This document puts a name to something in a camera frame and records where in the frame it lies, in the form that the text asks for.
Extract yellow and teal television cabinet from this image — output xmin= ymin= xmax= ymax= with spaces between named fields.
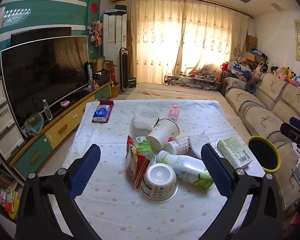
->
xmin=9 ymin=81 xmax=112 ymax=180

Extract pile of plush toys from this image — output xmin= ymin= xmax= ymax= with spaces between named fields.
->
xmin=251 ymin=61 xmax=300 ymax=94

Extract white drawer unit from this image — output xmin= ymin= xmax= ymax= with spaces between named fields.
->
xmin=0 ymin=76 xmax=27 ymax=160

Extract white paper cup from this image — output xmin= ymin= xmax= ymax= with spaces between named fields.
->
xmin=147 ymin=118 xmax=180 ymax=152

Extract glass jar with green lid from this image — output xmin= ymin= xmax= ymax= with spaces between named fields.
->
xmin=136 ymin=136 xmax=156 ymax=165

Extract clear water bottle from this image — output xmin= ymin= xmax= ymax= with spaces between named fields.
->
xmin=42 ymin=99 xmax=53 ymax=121

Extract black bin with yellow rim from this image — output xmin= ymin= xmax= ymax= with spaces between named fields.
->
xmin=246 ymin=136 xmax=282 ymax=173

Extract blue star print bag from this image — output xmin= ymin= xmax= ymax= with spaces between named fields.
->
xmin=227 ymin=61 xmax=250 ymax=74

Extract beige sofa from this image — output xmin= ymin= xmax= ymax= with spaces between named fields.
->
xmin=224 ymin=72 xmax=300 ymax=218

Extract white tissue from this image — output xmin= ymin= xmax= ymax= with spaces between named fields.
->
xmin=189 ymin=134 xmax=210 ymax=158

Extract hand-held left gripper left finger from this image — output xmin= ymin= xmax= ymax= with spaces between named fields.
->
xmin=16 ymin=144 xmax=102 ymax=240

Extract stack of cardboard boxes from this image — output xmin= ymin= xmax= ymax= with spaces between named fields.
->
xmin=245 ymin=35 xmax=258 ymax=53

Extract pink packet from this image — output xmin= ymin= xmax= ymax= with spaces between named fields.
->
xmin=166 ymin=105 xmax=182 ymax=124

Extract small white yogurt bottle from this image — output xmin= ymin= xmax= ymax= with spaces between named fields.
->
xmin=165 ymin=137 xmax=192 ymax=155

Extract hanging flower decoration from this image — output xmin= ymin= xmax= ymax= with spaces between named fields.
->
xmin=87 ymin=17 xmax=103 ymax=47

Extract white standing air conditioner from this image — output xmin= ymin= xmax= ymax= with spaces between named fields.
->
xmin=103 ymin=9 xmax=128 ymax=68

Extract large curved television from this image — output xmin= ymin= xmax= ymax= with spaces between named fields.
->
xmin=0 ymin=36 xmax=89 ymax=128

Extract blue tissue pack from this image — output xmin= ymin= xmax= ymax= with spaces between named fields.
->
xmin=92 ymin=105 xmax=110 ymax=122

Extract white bottle with green label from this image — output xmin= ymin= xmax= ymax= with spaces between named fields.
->
xmin=156 ymin=150 xmax=214 ymax=189

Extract black tower fan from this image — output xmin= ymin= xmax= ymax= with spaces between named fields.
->
xmin=119 ymin=47 xmax=130 ymax=95

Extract cream patterned curtains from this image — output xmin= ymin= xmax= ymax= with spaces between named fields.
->
xmin=125 ymin=0 xmax=249 ymax=84

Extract small black television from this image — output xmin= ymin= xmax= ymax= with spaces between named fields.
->
xmin=10 ymin=27 xmax=72 ymax=47

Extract green and white box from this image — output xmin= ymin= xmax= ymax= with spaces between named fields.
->
xmin=217 ymin=137 xmax=253 ymax=170

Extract clear plastic bag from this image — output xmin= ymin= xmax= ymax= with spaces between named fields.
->
xmin=24 ymin=112 xmax=44 ymax=135

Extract white foam pad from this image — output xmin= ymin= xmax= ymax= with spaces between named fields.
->
xmin=133 ymin=104 xmax=160 ymax=131

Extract white dotted tablecloth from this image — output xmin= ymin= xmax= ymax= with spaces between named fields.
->
xmin=50 ymin=99 xmax=265 ymax=240

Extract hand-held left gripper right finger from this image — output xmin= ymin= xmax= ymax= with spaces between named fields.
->
xmin=201 ymin=143 xmax=283 ymax=240

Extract white paper bowl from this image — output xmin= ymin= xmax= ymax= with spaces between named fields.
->
xmin=138 ymin=163 xmax=178 ymax=202

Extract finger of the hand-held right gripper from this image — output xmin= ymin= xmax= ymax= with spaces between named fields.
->
xmin=280 ymin=123 xmax=300 ymax=161
xmin=289 ymin=116 xmax=300 ymax=131

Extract red snack bag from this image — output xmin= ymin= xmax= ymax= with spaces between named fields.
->
xmin=125 ymin=135 xmax=150 ymax=189

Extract dark red tray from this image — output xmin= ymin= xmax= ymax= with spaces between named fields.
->
xmin=91 ymin=100 xmax=115 ymax=123

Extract bookshelf with books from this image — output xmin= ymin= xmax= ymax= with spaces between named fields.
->
xmin=0 ymin=140 xmax=23 ymax=220

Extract cream floral sheet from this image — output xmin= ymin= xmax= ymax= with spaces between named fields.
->
xmin=120 ymin=82 xmax=245 ymax=135

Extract boxes on television cabinet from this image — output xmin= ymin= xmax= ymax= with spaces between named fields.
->
xmin=86 ymin=56 xmax=118 ymax=90

